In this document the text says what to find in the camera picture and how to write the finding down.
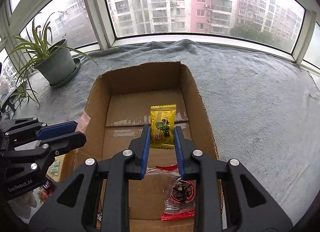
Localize cardboard box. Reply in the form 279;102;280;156
74;61;223;232

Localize tan green-print bread package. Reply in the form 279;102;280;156
47;152;76;183

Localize yellow snack packet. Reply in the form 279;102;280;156
150;103;177;149

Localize grey blanket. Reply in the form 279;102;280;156
12;39;320;224

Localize pink snack packet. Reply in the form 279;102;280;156
76;111;91;135

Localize red snack packet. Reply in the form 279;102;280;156
37;179;55;203

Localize grey plant saucer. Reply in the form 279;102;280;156
49;57;81;88

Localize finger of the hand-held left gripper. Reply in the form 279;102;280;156
4;118;78;141
14;131;87;173

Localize clear red-edged snack packet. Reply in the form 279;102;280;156
147;164;197;222

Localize apartment buildings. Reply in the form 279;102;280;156
5;0;305;52

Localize potted spider plant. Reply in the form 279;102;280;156
7;11;98;110

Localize white lace cloth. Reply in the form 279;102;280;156
7;189;38;223

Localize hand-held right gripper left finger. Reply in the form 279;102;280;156
29;125;152;232

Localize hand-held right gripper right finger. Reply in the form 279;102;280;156
174;126;293;232

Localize white window frame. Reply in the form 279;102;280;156
0;0;320;77

